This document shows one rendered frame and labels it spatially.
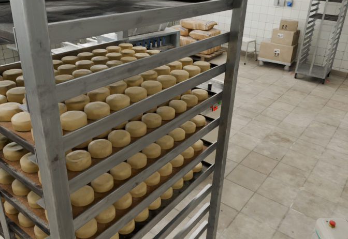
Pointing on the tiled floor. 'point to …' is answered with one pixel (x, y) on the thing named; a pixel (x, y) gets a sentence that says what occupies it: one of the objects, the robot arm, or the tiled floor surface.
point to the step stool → (248, 47)
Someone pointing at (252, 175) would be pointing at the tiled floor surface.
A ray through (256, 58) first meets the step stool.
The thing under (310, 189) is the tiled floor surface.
